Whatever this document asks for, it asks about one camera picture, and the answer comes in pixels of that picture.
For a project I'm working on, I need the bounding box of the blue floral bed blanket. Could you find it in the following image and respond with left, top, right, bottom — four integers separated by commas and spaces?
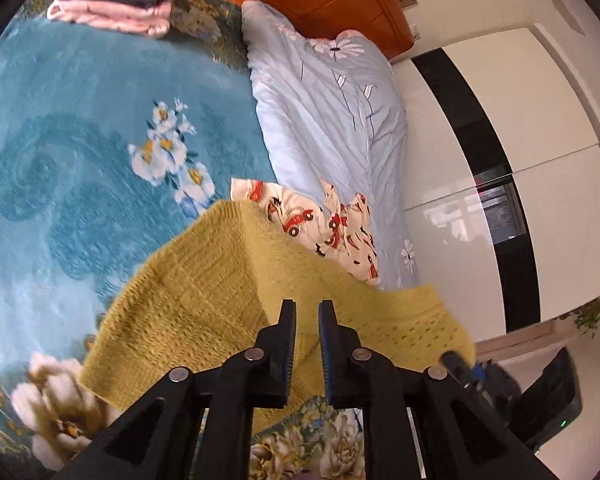
0, 0, 276, 479

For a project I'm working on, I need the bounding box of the mustard knitted sweater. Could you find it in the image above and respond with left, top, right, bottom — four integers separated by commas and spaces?
79, 202, 476, 431

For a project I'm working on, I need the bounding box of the pink folded garment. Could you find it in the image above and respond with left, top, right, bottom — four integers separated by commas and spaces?
46, 0, 172, 38

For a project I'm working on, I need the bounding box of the white glossy wardrobe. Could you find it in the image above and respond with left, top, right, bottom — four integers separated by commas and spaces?
394, 28, 600, 341

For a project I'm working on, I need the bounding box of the light blue floral duvet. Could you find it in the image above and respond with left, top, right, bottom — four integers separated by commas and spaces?
242, 0, 419, 289

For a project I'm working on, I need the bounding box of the cream red printed garment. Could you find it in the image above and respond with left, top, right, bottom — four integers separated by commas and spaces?
230, 178, 380, 286

